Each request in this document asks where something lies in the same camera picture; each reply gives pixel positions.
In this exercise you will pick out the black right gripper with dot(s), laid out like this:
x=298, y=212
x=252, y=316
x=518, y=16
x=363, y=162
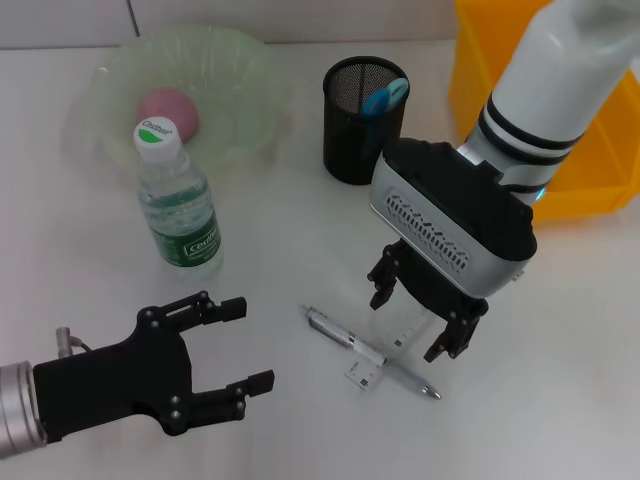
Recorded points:
x=430, y=287

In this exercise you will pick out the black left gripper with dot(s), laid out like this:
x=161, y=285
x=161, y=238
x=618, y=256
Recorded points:
x=110, y=380

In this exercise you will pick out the transparent plastic ruler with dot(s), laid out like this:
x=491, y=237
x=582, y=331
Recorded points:
x=400, y=335

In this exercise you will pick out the clear water bottle green label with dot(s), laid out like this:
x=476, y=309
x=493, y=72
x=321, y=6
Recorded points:
x=177, y=215

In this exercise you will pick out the blue plastic scissors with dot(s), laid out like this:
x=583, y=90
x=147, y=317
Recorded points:
x=382, y=100

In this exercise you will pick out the pink ball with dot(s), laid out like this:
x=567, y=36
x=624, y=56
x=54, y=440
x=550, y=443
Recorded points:
x=170, y=110

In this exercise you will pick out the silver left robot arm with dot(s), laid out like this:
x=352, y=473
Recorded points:
x=17, y=410

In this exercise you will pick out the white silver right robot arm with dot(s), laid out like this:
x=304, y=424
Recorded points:
x=545, y=90

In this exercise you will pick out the silver white ballpoint pen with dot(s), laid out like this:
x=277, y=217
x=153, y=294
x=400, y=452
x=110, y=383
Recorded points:
x=340, y=335

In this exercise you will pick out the black mesh pen holder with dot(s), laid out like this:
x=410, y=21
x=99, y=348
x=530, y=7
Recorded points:
x=350, y=150

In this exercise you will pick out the translucent green fruit plate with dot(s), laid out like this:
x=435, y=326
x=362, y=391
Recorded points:
x=230, y=100

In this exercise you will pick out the yellow plastic bin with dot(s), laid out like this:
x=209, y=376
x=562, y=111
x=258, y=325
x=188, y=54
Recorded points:
x=610, y=150

